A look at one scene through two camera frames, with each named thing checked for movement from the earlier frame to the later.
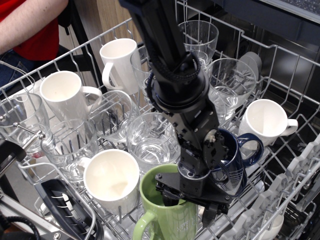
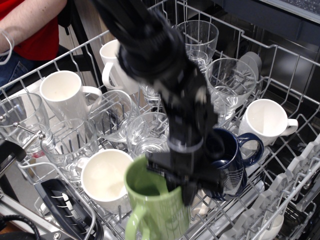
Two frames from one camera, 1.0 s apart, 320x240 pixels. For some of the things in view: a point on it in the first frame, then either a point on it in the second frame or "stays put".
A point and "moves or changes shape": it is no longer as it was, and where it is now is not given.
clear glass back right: [199, 37] stays put
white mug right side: [266, 120] stays put
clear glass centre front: [152, 139] stays put
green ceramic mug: [178, 222] moves or changes shape
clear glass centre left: [115, 114] stays put
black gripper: [192, 182] -> [192, 166]
